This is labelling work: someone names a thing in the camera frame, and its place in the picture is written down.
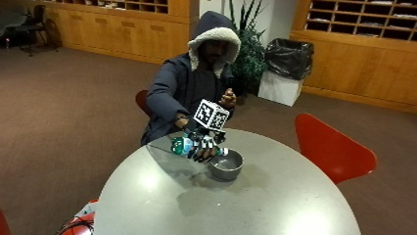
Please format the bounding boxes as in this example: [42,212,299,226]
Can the red chair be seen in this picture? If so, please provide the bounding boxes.
[0,209,14,235]
[295,113,379,185]
[135,89,154,118]

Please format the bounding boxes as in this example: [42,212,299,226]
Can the green potted plant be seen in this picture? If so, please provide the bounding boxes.
[227,0,270,98]

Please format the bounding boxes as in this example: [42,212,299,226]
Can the the person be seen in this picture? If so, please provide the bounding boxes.
[140,10,243,147]

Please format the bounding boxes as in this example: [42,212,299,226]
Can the red and white bag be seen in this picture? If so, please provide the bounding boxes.
[56,199,99,235]

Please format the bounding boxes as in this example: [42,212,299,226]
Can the wooden cabinet with drawers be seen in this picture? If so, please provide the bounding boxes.
[26,0,199,66]

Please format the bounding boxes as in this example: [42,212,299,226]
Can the wooden pigeonhole shelf unit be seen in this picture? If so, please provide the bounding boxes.
[290,0,417,115]

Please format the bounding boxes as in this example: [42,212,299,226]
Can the white bin with black bag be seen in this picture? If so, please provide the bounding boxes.
[258,37,316,108]

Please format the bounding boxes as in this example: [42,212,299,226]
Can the grey metal bowl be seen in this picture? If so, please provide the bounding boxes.
[208,148,246,182]

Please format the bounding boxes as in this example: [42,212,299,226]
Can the black cable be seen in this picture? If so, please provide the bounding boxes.
[56,215,95,235]

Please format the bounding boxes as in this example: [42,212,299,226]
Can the black chair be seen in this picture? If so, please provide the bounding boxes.
[15,4,60,58]

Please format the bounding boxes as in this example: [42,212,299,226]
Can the green bottle with blue label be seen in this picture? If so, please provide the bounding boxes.
[170,136,231,159]

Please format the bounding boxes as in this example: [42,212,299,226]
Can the white marker cube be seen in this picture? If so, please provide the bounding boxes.
[192,98,231,133]

